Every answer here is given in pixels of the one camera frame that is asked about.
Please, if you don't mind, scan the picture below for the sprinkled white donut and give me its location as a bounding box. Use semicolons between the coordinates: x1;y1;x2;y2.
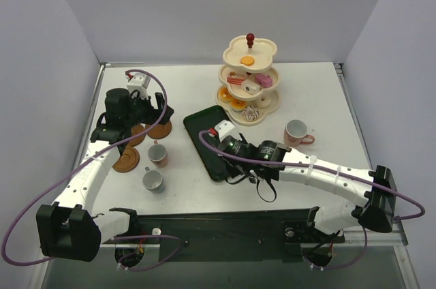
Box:
241;106;260;122

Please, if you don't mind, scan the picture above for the orange white blue donut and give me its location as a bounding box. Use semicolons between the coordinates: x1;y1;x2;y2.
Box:
230;98;247;112

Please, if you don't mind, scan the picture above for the orange glazed donut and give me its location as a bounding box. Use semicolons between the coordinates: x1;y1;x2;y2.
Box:
219;87;233;102

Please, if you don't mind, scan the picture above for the white block cake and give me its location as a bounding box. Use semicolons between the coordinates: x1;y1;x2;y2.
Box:
240;79;261;95

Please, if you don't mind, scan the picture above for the pink strawberry cake slice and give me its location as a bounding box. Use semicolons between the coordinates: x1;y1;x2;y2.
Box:
226;72;246;86

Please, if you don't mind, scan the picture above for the pink block cake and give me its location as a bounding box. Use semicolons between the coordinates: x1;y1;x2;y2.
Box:
255;74;273;88

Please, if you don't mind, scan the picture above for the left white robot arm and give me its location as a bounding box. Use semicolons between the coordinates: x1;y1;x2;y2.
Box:
36;88;174;262

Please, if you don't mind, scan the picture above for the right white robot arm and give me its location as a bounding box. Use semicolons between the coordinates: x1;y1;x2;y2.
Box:
218;135;396;241

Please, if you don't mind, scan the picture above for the brown coaster back right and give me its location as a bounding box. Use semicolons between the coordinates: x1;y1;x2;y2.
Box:
144;121;172;140

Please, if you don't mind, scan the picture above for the brown coaster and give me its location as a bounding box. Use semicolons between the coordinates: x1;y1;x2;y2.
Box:
128;124;146;147
112;146;140;173
144;121;172;140

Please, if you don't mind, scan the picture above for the brown coaster back left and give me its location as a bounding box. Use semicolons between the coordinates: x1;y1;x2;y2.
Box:
128;124;146;147

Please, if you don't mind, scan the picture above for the dark green serving tray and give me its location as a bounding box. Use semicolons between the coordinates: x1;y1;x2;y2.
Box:
183;105;240;182

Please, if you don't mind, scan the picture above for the pink mug left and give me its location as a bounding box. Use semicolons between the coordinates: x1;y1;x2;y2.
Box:
147;140;168;168

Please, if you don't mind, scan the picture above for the brown coaster front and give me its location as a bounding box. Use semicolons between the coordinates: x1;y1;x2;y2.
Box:
112;146;140;173

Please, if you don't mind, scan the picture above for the cream three-tier dessert stand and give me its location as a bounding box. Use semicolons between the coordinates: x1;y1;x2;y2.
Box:
215;33;281;126

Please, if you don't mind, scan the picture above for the pink floral mug right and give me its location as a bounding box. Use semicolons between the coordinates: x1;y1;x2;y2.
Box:
283;119;315;148

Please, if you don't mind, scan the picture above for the grey mug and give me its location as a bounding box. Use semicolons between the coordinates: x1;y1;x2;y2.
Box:
142;167;166;194

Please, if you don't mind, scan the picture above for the orange macaron on stand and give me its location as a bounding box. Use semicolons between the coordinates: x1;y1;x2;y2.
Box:
240;55;255;66

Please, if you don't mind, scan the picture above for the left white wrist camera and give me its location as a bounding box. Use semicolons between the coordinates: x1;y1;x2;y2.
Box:
127;73;151;100

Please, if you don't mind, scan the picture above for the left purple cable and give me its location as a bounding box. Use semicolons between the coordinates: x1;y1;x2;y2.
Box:
0;69;185;273

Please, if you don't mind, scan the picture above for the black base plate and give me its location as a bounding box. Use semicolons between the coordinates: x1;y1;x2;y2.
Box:
107;208;345;262

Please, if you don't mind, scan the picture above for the aluminium rail frame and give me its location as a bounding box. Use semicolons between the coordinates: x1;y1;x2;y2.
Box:
333;62;409;247

